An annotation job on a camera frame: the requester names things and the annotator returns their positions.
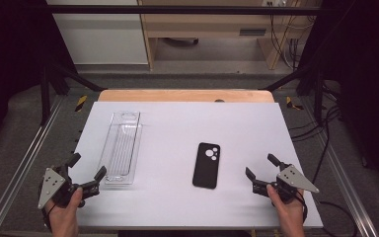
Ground black horizontal frame bar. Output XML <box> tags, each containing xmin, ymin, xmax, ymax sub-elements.
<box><xmin>43</xmin><ymin>4</ymin><xmax>324</xmax><ymax>16</ymax></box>

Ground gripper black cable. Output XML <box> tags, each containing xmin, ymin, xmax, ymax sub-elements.
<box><xmin>294</xmin><ymin>191</ymin><xmax>309</xmax><ymax>226</ymax></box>
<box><xmin>38</xmin><ymin>179</ymin><xmax>58</xmax><ymax>232</ymax></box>

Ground bundle of desk cables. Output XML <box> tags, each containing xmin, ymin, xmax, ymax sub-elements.
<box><xmin>268</xmin><ymin>13</ymin><xmax>314</xmax><ymax>71</ymax></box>

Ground looped black floor cable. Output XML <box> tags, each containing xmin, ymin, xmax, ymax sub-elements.
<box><xmin>318</xmin><ymin>200</ymin><xmax>360</xmax><ymax>237</ymax></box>

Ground yellow black tape strip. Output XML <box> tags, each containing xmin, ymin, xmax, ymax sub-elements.
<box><xmin>285</xmin><ymin>96</ymin><xmax>305</xmax><ymax>112</ymax></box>
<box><xmin>74</xmin><ymin>95</ymin><xmax>89</xmax><ymax>114</ymax></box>

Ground black frame strut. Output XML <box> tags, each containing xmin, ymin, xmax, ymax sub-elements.
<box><xmin>39</xmin><ymin>61</ymin><xmax>107</xmax><ymax>126</ymax></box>
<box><xmin>259</xmin><ymin>63</ymin><xmax>328</xmax><ymax>123</ymax></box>

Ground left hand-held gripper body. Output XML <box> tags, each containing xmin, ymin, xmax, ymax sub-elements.
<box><xmin>38</xmin><ymin>163</ymin><xmax>101</xmax><ymax>210</ymax></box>

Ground white partition panel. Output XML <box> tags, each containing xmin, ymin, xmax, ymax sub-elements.
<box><xmin>45</xmin><ymin>0</ymin><xmax>149</xmax><ymax>65</ymax></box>

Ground clear plastic rack tray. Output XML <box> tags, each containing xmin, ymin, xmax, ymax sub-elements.
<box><xmin>98</xmin><ymin>111</ymin><xmax>144</xmax><ymax>186</ymax></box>

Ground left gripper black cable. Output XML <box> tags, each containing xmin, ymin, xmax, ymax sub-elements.
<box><xmin>38</xmin><ymin>179</ymin><xmax>58</xmax><ymax>232</ymax></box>

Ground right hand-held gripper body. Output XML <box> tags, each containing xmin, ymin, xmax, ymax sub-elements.
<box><xmin>252</xmin><ymin>164</ymin><xmax>321</xmax><ymax>203</ymax></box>

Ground light wooden desk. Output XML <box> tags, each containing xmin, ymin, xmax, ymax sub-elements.
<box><xmin>137</xmin><ymin>0</ymin><xmax>324</xmax><ymax>71</ymax></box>

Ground white power strip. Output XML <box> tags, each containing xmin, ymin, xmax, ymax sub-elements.
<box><xmin>262</xmin><ymin>0</ymin><xmax>289</xmax><ymax>8</ymax></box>

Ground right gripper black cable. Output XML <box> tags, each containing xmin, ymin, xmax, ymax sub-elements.
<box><xmin>294</xmin><ymin>191</ymin><xmax>309</xmax><ymax>226</ymax></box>

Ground black phone case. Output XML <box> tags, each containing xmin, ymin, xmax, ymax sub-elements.
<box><xmin>191</xmin><ymin>141</ymin><xmax>221</xmax><ymax>190</ymax></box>

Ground black floor cables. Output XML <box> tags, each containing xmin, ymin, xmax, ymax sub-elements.
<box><xmin>288</xmin><ymin>83</ymin><xmax>343</xmax><ymax>186</ymax></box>

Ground white table cover board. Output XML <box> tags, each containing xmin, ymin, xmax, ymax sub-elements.
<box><xmin>43</xmin><ymin>101</ymin><xmax>324</xmax><ymax>230</ymax></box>

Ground aluminium floor rail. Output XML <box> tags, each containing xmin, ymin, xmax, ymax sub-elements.
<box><xmin>299</xmin><ymin>98</ymin><xmax>379</xmax><ymax>237</ymax></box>
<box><xmin>0</xmin><ymin>95</ymin><xmax>64</xmax><ymax>237</ymax></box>

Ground black curtain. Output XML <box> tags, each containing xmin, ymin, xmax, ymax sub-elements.
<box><xmin>0</xmin><ymin>0</ymin><xmax>77</xmax><ymax>161</ymax></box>
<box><xmin>304</xmin><ymin>0</ymin><xmax>379</xmax><ymax>194</ymax></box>

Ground person's left hand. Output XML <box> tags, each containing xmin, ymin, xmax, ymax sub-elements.
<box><xmin>46</xmin><ymin>187</ymin><xmax>84</xmax><ymax>237</ymax></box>

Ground person's right hand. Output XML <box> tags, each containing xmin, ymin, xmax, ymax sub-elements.
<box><xmin>265</xmin><ymin>184</ymin><xmax>306</xmax><ymax>237</ymax></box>

